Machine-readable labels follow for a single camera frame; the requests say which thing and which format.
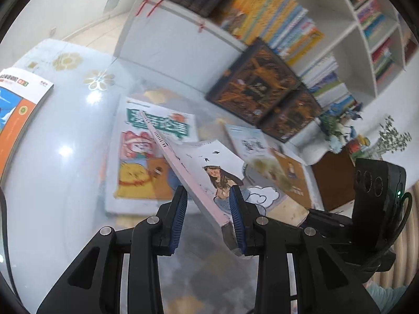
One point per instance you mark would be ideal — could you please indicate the brown wooden cabinet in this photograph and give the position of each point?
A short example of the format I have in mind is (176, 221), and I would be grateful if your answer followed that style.
(334, 183)

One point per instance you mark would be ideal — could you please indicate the person's right forearm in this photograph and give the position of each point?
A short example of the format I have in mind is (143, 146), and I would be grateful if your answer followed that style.
(384, 292)

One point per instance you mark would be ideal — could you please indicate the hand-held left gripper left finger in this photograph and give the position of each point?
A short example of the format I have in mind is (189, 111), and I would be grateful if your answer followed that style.
(178, 219)

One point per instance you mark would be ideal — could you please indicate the yellowish illustrated book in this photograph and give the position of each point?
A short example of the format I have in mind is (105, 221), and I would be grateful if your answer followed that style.
(268, 171)

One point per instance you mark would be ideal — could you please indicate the grey wall switch plate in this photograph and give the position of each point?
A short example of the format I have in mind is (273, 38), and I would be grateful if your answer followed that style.
(114, 2)

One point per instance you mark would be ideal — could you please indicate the colourful jars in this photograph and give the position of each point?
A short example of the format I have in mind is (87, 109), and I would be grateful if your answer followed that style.
(358, 144)

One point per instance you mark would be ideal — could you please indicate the orange blue workbook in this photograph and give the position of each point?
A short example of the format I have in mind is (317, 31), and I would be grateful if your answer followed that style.
(19, 114)

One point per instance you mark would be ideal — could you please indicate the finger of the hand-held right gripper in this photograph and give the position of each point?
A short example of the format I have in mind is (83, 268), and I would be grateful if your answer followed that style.
(330, 222)

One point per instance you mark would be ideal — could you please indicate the rows of colourful books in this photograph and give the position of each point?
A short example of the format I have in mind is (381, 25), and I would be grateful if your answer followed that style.
(373, 23)

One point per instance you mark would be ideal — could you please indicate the row of yellow spine books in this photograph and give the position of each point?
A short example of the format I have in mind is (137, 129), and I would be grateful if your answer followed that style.
(268, 16)

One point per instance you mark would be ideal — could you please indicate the mermaid cover picture book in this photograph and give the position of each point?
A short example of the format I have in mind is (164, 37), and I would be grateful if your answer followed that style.
(203, 176)

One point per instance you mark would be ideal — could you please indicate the brown cover picture book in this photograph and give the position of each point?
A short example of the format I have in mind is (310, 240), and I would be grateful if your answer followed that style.
(294, 176)

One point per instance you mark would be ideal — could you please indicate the green plant in glass vase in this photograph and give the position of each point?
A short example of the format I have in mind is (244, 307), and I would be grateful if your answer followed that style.
(391, 137)

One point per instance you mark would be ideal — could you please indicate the row of white blue books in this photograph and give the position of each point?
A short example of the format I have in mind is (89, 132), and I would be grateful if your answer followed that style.
(327, 81)

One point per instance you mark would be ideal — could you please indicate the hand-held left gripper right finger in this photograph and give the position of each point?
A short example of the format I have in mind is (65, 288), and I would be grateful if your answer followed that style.
(236, 222)

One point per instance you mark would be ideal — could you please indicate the yellow lion cartoon book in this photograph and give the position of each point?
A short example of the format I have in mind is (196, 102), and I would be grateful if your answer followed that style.
(140, 170)

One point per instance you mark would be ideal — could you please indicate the light blue paperback book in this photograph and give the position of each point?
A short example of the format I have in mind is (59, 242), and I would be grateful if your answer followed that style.
(248, 140)

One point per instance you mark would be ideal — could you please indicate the beige ribbed radiator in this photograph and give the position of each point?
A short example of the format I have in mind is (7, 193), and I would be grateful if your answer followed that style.
(406, 252)

